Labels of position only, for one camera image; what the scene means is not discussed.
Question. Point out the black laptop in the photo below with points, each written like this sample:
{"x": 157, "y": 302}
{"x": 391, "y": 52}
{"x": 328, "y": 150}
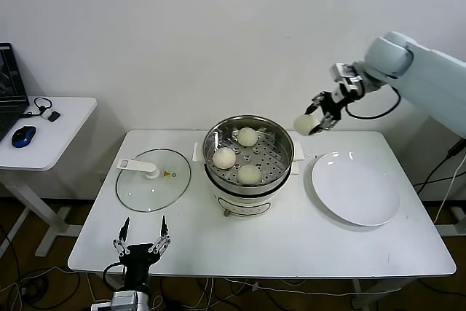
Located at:
{"x": 11, "y": 70}

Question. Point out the white round plate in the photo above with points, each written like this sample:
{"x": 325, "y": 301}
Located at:
{"x": 353, "y": 187}

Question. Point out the white steamed baozi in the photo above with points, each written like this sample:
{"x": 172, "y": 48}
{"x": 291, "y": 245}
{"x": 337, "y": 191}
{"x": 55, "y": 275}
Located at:
{"x": 304, "y": 124}
{"x": 224, "y": 158}
{"x": 249, "y": 174}
{"x": 248, "y": 136}

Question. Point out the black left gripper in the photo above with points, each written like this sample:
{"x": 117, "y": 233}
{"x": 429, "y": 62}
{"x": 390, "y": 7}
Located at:
{"x": 138, "y": 258}

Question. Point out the white electric cooking pot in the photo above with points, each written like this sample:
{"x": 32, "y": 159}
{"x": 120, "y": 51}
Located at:
{"x": 240, "y": 209}

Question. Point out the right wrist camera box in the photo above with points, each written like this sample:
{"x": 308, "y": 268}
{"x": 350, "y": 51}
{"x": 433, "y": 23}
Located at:
{"x": 344, "y": 74}

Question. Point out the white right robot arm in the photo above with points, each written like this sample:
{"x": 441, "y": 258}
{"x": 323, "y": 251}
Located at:
{"x": 429, "y": 78}

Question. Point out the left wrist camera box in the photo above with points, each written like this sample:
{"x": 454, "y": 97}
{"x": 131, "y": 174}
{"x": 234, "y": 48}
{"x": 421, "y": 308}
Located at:
{"x": 123, "y": 300}

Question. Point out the small black white dongle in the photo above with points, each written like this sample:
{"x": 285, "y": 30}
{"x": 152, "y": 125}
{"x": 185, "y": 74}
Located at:
{"x": 54, "y": 117}

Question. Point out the stainless steel steamer basket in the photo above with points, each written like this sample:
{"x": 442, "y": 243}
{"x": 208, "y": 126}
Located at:
{"x": 282, "y": 150}

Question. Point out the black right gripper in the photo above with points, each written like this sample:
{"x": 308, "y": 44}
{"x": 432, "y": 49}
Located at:
{"x": 336, "y": 105}

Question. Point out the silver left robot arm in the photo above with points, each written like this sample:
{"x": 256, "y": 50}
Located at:
{"x": 142, "y": 300}

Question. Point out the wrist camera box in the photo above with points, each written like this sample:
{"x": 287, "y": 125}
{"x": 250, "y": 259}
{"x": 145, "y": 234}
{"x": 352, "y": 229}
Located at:
{"x": 123, "y": 300}
{"x": 344, "y": 74}

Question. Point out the blue computer mouse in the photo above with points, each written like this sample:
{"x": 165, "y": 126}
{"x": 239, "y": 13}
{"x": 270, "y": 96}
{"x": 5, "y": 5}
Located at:
{"x": 23, "y": 135}

